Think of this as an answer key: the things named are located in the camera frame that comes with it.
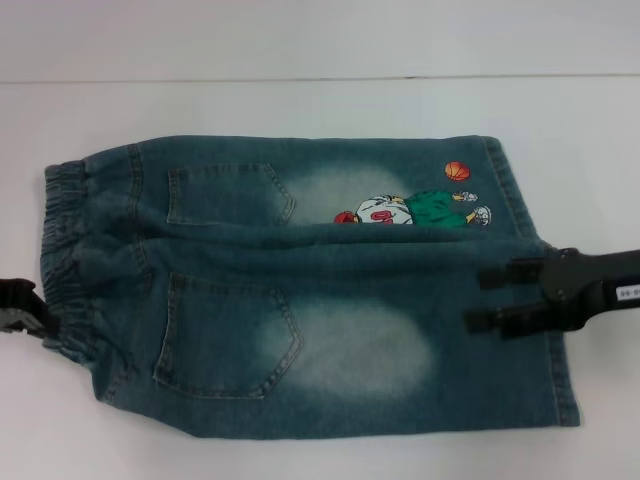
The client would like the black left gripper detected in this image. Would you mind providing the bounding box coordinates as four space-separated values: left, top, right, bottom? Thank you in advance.
0 276 63 347

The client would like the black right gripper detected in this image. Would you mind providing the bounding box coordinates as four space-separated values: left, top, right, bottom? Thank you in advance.
464 246 640 343

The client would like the blue denim shorts basketball print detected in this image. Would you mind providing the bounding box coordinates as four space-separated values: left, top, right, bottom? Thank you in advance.
38 133 584 441

